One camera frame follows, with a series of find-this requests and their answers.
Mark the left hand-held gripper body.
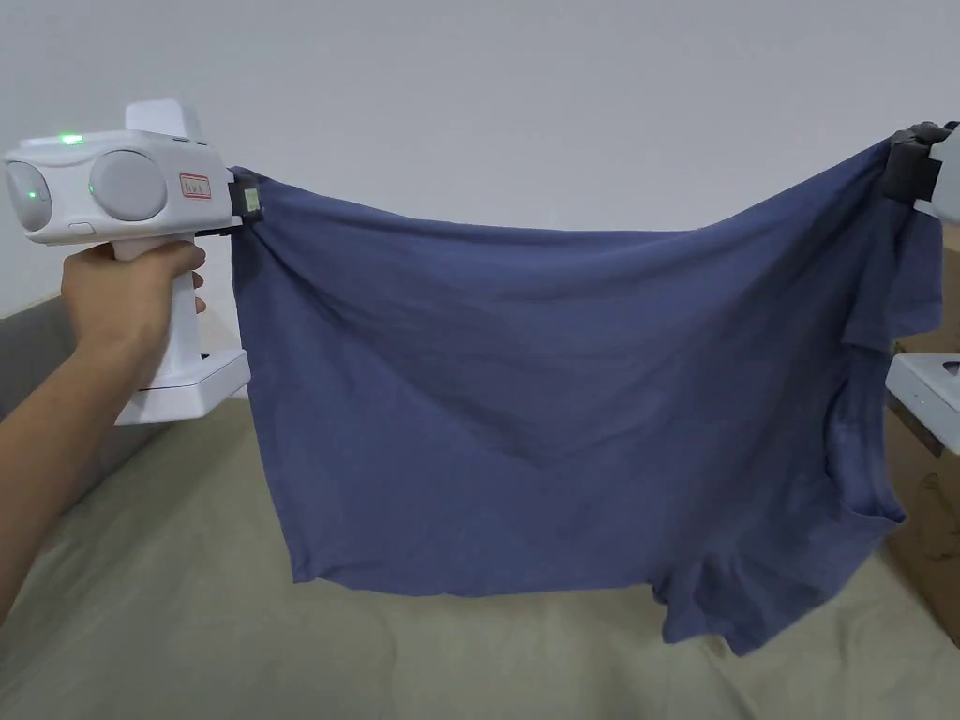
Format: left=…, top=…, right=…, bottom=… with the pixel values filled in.
left=3, top=99, right=252, bottom=428

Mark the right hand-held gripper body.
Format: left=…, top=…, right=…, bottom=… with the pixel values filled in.
left=884, top=123, right=960, bottom=440

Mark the dark blue shirt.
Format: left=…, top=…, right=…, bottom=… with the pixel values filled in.
left=224, top=141, right=946, bottom=661

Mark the person's left forearm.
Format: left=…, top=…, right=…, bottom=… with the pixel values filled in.
left=0, top=328, right=145, bottom=610

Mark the person's left hand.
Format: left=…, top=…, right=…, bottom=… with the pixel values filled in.
left=59, top=243, right=208, bottom=378

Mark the brown cardboard carton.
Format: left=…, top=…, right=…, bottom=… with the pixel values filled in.
left=884, top=223, right=960, bottom=648

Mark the bed with beige sheet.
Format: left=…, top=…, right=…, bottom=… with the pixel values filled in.
left=0, top=291, right=960, bottom=720

